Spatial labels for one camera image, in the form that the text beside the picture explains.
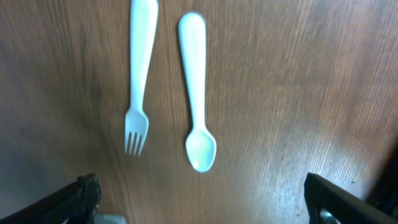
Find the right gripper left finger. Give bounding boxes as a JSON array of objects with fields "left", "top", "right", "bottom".
[{"left": 1, "top": 174, "right": 101, "bottom": 224}]

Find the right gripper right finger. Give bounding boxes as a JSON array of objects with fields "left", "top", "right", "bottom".
[{"left": 304, "top": 173, "right": 397, "bottom": 224}]

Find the white plastic spoon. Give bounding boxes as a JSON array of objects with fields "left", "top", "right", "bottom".
[{"left": 178, "top": 11, "right": 217, "bottom": 173}]

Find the white plastic fork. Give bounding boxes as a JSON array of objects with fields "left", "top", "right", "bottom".
[{"left": 125, "top": 0, "right": 159, "bottom": 156}]

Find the clear plastic container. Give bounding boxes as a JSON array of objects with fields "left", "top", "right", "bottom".
[{"left": 94, "top": 213, "right": 127, "bottom": 224}]

